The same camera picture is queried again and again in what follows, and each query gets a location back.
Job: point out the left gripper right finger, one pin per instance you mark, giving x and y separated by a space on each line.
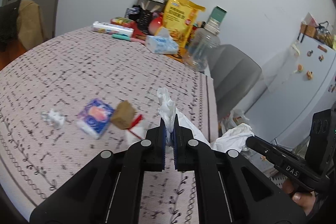
230 189

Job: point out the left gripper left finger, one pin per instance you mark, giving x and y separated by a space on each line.
108 189

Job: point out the white tissue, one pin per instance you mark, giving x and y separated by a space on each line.
233 139

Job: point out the blue pink tissue packet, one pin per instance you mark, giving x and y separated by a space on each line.
95 117

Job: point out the clear plastic wrap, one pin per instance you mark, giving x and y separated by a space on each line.
53 118

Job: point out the person's right hand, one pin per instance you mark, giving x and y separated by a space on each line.
305 200

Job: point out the white refrigerator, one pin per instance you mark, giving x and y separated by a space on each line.
303 86

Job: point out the red white paper wrapper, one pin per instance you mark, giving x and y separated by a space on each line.
136 132

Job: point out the brown cardboard piece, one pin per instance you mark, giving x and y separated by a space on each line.
123 115

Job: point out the pink patterned tablecloth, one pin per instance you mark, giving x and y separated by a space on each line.
65 74

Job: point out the grey chair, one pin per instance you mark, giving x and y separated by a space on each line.
234 74

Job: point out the large clear plastic jar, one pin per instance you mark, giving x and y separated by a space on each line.
204 41

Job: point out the teal pen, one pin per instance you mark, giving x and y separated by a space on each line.
121 37

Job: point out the blue white tissue pack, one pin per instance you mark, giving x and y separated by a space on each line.
162 43

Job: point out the white plastic wrap roll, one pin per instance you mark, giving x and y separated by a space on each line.
107 28

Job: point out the red green box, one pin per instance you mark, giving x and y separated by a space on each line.
125 22

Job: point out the red round object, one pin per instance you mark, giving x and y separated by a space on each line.
155 25

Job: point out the black pen holder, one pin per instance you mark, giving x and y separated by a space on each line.
141 17

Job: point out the brown paper bag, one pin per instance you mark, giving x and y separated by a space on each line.
30 25

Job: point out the yellow snack bag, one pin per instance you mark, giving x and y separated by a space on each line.
179 17

